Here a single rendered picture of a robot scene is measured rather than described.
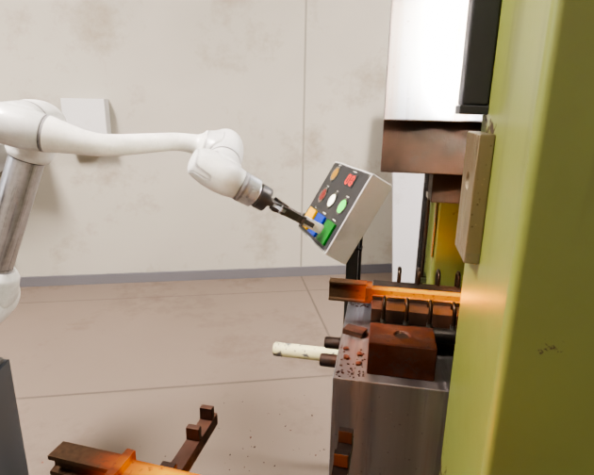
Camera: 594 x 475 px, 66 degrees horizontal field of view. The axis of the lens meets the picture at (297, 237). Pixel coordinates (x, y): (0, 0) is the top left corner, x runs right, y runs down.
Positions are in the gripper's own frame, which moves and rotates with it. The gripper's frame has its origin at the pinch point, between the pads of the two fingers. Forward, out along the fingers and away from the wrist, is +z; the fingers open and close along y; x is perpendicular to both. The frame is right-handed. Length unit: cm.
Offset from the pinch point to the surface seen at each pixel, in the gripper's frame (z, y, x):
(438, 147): -9, 58, 28
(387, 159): -14, 54, 22
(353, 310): 5.6, 37.8, -10.5
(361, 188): 5.5, 5.6, 17.2
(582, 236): -14, 99, 19
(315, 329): 88, -127, -69
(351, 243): 11.3, 7.0, 1.2
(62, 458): -44, 79, -35
